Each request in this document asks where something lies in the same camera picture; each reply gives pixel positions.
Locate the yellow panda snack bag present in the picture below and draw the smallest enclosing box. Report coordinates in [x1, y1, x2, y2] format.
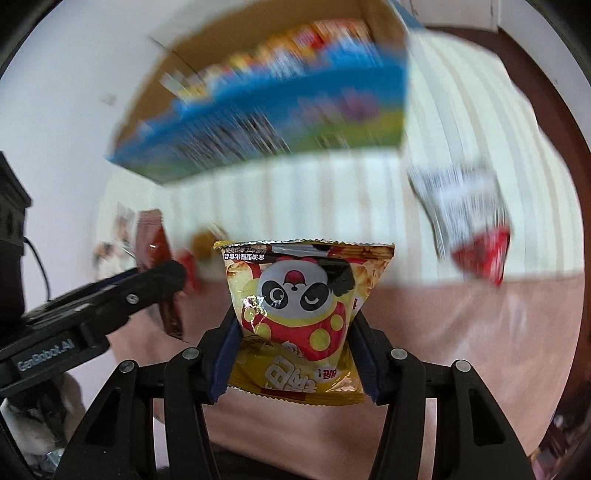
[214, 240, 396, 407]

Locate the dark red jerky packet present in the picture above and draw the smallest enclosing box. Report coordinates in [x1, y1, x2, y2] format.
[134, 209, 184, 339]

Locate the amber jelly cup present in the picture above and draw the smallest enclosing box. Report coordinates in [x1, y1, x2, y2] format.
[189, 223, 228, 267]

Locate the white red snack pack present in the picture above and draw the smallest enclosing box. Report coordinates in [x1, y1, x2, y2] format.
[408, 162, 512, 285]

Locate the cardboard milk box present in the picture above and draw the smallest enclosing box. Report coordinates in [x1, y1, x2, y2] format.
[108, 1, 417, 184]

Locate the striped cream duvet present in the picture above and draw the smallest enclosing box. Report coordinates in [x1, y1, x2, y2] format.
[95, 31, 585, 288]

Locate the black cable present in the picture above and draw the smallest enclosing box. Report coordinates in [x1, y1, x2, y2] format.
[22, 235, 52, 303]

